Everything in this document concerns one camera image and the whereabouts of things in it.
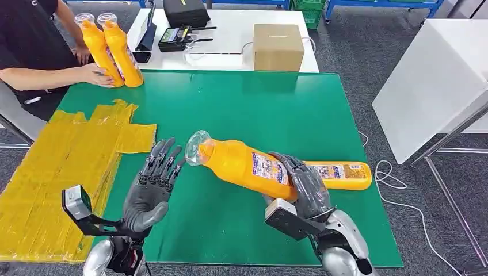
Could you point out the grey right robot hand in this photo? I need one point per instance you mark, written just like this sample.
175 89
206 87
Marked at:
310 194

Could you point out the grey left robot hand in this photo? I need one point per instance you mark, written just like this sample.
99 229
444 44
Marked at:
146 202

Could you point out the person's left hand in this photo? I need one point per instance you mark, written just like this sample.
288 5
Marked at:
84 55

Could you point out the person's right hand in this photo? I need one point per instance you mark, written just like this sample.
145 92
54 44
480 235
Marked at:
95 76

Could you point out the orange drink bottle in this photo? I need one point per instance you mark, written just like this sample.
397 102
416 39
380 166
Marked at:
236 163
350 177
93 42
120 49

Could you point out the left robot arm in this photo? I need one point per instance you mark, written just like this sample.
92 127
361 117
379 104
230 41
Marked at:
99 259

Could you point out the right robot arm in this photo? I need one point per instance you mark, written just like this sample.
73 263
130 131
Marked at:
343 228

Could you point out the person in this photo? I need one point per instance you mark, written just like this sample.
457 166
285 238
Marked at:
23 38

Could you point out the tablet in blue case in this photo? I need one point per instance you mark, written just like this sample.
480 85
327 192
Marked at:
146 36

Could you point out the black remote controller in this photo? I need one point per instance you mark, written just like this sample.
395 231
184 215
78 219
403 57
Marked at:
171 38

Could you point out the yellow sheet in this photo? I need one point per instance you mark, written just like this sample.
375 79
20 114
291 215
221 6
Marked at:
57 171

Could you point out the green mat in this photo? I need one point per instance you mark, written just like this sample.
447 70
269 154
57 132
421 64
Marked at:
248 114

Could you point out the black bag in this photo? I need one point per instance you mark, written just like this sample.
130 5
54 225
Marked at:
187 13

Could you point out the white desk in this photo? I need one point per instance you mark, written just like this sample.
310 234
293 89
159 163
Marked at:
232 34

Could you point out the cardboard box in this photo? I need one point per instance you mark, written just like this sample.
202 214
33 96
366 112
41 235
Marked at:
278 49

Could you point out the white side table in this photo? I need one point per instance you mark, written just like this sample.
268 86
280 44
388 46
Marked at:
427 91

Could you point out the green crate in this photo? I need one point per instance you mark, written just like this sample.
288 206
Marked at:
312 17

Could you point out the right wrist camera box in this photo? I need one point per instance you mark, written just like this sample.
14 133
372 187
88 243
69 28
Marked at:
282 213

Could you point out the metal table frame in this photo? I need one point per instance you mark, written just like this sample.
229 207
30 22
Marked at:
453 207

